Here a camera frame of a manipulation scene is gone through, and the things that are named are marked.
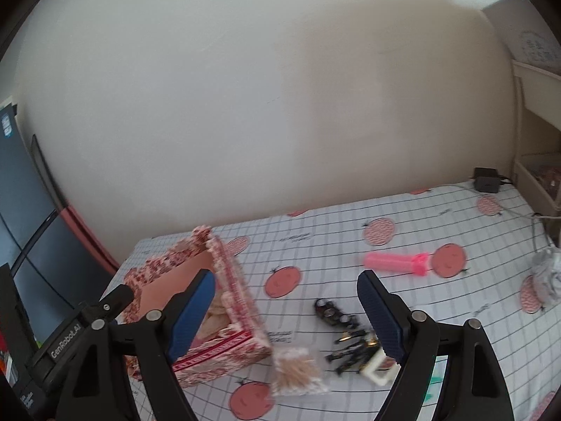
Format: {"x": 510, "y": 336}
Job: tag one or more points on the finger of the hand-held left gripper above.
{"x": 120, "y": 297}

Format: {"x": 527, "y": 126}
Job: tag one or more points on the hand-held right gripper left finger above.
{"x": 193, "y": 311}

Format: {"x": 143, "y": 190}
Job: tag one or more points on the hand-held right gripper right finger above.
{"x": 381, "y": 315}

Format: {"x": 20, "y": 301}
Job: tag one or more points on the black gold robot figure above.
{"x": 350, "y": 351}

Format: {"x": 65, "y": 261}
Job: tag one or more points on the red floral cardboard box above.
{"x": 236, "y": 287}

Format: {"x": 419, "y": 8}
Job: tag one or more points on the black toy car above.
{"x": 331, "y": 310}

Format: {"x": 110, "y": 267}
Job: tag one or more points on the white plastic clip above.
{"x": 372, "y": 366}

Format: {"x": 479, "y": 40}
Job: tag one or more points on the pink hair roller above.
{"x": 390, "y": 261}

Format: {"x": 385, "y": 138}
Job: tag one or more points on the white tissue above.
{"x": 548, "y": 274}

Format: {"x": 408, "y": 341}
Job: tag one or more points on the checked pomegranate print desktop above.
{"x": 324, "y": 245}

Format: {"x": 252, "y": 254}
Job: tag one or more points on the pink flat board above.
{"x": 87, "y": 237}

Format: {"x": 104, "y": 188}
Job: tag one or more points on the dark grey refrigerator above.
{"x": 44, "y": 250}

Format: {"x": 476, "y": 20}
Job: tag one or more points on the thin black board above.
{"x": 44, "y": 162}

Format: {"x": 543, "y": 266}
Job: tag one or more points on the black power adapter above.
{"x": 486, "y": 180}

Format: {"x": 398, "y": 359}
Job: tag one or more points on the dark red patterned object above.
{"x": 548, "y": 175}

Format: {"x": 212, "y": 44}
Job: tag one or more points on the cream wooden shelf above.
{"x": 523, "y": 109}

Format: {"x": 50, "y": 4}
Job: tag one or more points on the white printed bag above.
{"x": 532, "y": 46}

